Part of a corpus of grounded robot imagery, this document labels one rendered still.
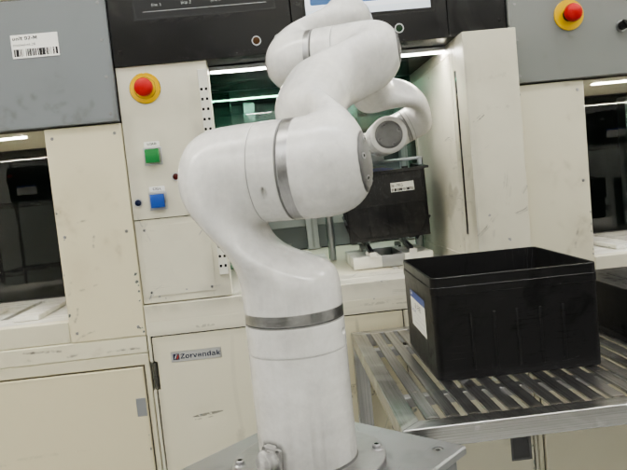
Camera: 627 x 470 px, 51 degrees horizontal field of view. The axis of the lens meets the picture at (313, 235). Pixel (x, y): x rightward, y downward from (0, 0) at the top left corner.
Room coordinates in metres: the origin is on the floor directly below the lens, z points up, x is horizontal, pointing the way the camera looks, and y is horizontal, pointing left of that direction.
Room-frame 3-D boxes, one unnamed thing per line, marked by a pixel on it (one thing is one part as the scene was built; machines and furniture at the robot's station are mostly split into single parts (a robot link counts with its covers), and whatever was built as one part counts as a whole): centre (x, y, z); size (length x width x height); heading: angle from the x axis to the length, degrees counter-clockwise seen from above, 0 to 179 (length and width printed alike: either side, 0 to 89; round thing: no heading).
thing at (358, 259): (1.78, -0.20, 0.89); 0.22 x 0.21 x 0.04; 3
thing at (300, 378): (0.78, 0.03, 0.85); 0.19 x 0.19 x 0.18
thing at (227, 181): (0.79, 0.06, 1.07); 0.19 x 0.12 x 0.24; 73
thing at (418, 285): (1.19, -0.32, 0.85); 0.28 x 0.28 x 0.17; 1
